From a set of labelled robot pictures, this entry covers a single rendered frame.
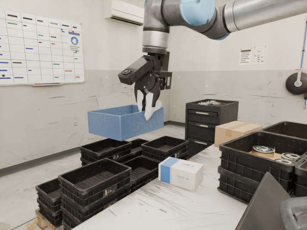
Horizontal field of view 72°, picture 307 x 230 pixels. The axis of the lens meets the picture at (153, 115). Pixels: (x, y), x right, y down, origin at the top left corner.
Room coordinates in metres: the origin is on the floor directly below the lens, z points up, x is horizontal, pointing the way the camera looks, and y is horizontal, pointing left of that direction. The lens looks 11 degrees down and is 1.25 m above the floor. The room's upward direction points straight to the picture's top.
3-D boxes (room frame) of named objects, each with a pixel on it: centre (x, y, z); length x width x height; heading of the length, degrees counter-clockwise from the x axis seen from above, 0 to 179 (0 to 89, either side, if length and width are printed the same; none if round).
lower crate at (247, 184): (0.92, -0.54, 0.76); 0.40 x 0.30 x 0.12; 130
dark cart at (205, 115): (2.65, -0.76, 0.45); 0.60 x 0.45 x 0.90; 141
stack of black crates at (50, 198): (1.58, 0.70, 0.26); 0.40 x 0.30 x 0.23; 141
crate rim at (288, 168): (0.92, -0.54, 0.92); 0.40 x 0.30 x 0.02; 130
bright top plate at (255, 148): (1.05, -0.58, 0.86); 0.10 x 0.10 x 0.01
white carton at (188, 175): (1.01, -0.14, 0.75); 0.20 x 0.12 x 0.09; 58
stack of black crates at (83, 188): (1.33, 0.39, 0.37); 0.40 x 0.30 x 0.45; 140
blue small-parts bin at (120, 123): (0.67, 0.09, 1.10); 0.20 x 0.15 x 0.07; 141
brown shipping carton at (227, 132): (1.55, -0.65, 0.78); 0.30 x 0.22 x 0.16; 131
